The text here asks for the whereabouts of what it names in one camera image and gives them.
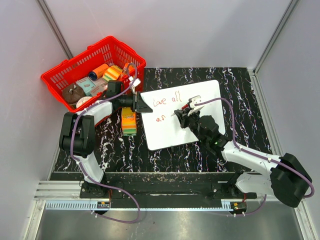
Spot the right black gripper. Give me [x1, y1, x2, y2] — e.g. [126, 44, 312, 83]
[175, 107, 207, 145]

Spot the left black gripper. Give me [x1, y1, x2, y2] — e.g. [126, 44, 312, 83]
[117, 91, 152, 113]

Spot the red capped whiteboard marker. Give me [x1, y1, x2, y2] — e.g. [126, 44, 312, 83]
[171, 106, 183, 117]

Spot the white whiteboard black frame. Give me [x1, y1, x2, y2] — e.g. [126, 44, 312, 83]
[141, 80, 226, 151]

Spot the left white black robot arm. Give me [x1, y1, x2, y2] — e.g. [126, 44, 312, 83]
[59, 80, 153, 198]

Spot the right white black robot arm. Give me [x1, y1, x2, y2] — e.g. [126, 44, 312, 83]
[174, 107, 312, 208]

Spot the stacked colourful sponge pack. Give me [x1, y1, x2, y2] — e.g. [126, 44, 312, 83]
[121, 107, 137, 136]

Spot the orange snack box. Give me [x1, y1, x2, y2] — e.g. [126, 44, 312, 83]
[120, 62, 138, 78]

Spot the pink white packet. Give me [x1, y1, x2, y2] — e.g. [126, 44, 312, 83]
[90, 77, 108, 97]

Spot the teal small box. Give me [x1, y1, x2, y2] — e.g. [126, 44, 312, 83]
[76, 77, 96, 96]

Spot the white round container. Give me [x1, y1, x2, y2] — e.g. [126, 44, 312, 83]
[75, 96, 92, 108]

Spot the red plastic shopping basket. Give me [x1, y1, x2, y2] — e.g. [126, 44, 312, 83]
[41, 35, 147, 113]

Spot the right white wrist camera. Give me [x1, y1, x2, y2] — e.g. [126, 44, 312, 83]
[187, 95, 204, 117]

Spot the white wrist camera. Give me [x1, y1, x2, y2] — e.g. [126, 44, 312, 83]
[187, 95, 204, 117]
[128, 76, 141, 88]

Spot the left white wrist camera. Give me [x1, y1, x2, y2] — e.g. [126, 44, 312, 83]
[128, 76, 141, 88]

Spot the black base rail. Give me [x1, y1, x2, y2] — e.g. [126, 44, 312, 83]
[79, 172, 258, 201]

